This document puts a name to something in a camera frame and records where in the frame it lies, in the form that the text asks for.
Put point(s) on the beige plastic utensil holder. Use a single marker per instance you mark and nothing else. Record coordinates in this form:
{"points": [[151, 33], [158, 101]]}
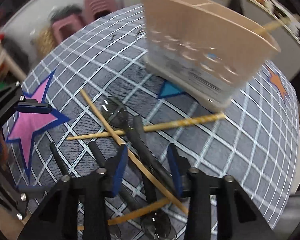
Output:
{"points": [[208, 50]]}

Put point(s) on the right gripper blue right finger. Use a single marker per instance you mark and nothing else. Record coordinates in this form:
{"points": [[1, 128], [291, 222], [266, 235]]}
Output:
{"points": [[174, 160]]}

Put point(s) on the short pink plastic stool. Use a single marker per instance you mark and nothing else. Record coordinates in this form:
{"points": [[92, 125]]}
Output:
{"points": [[64, 28]]}

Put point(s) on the black handled clear spoon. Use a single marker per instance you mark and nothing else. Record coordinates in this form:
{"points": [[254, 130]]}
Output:
{"points": [[115, 112]]}

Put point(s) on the patterned yellow chopstick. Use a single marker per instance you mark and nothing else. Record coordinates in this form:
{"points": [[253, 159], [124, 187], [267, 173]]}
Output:
{"points": [[161, 126]]}

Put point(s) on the tall pink plastic stool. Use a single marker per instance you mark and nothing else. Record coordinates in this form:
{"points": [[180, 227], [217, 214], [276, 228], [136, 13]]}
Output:
{"points": [[94, 7]]}

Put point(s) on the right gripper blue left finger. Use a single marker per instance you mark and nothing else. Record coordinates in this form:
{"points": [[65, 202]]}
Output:
{"points": [[118, 166]]}

